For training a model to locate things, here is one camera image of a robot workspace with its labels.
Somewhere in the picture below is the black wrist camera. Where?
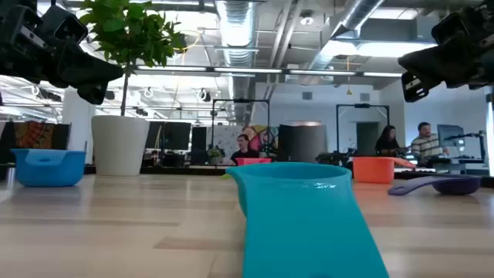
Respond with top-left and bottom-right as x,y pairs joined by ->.
38,3 -> 90,46
431,10 -> 466,46

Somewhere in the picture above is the small potted plant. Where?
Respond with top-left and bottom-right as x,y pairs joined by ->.
207,147 -> 225,166

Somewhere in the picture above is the large blue measuring cup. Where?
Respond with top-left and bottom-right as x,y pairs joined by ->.
10,148 -> 87,188

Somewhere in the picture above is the black aluminium table frame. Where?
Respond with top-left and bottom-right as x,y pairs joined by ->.
0,162 -> 494,181

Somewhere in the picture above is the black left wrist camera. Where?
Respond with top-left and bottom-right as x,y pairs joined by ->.
38,3 -> 90,46

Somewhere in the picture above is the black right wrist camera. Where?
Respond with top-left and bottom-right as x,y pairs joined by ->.
431,10 -> 466,46

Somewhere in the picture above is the black rectangular panel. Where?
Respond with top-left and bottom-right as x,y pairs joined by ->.
191,126 -> 208,151

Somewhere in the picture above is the red measuring cup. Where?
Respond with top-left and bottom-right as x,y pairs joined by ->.
235,157 -> 272,167

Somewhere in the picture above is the small indigo measuring cup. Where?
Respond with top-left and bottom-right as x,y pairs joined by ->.
387,174 -> 482,197

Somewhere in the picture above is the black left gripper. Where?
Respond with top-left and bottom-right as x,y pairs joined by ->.
0,0 -> 125,106

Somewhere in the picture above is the white plant pot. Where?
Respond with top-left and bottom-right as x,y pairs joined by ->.
90,114 -> 151,177

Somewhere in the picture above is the green leafy plant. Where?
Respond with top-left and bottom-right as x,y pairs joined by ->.
79,0 -> 188,117

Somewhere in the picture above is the grey desktop monitor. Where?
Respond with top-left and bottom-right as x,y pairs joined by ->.
437,124 -> 465,148

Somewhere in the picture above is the colourful wall mural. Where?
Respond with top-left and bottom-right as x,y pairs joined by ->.
242,125 -> 279,152

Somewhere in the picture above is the orange patterned wall art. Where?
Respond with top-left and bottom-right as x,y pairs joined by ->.
12,120 -> 56,150

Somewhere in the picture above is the long ceiling light strip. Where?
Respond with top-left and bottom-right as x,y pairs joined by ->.
134,64 -> 404,78

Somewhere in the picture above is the black stand frame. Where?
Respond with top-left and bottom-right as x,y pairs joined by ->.
211,98 -> 271,155
335,103 -> 391,154

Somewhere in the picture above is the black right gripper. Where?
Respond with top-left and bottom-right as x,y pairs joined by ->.
397,0 -> 494,103

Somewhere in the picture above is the silver ventilation duct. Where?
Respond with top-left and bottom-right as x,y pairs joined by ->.
215,0 -> 258,124
300,0 -> 387,82

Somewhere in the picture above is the orange measuring cup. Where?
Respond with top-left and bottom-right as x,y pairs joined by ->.
352,155 -> 417,185

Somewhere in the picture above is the large grey cylinder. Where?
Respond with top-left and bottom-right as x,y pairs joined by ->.
278,121 -> 328,164

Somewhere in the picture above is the black computer monitor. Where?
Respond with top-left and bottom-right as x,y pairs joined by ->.
145,120 -> 166,150
164,121 -> 192,151

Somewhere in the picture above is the teal measuring cup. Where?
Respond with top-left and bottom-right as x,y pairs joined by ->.
225,161 -> 391,278

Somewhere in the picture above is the person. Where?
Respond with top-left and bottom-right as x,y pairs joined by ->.
374,124 -> 404,158
410,121 -> 445,165
230,133 -> 260,166

